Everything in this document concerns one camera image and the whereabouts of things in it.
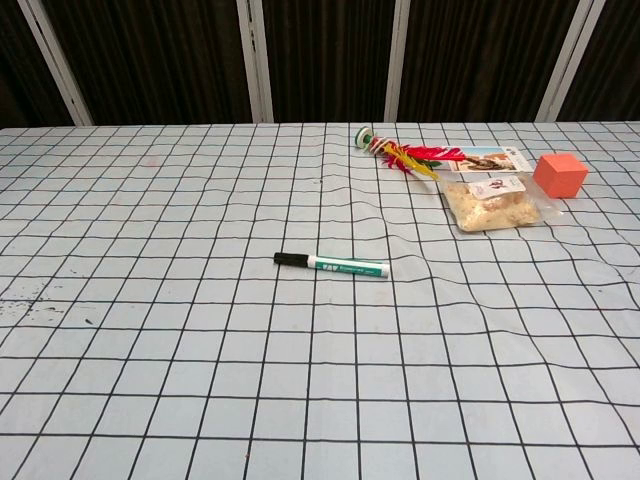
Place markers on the black marker cap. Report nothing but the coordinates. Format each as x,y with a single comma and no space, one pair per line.
291,259

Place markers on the white green whiteboard marker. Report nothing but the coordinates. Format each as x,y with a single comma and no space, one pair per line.
350,269

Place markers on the red yellow feather shuttlecock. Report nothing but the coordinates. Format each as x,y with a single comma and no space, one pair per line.
411,156

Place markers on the checked light blue tablecloth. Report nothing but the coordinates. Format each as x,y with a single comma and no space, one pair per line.
200,350

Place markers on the clear snack bag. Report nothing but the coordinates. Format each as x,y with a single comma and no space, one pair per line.
492,207

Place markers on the photo postcard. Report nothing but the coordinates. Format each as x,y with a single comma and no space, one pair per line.
495,159

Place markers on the orange cube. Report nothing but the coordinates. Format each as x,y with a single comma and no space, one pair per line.
557,177

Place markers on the white frame post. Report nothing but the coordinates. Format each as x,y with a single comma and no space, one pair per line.
402,60
255,60
55,65
570,60

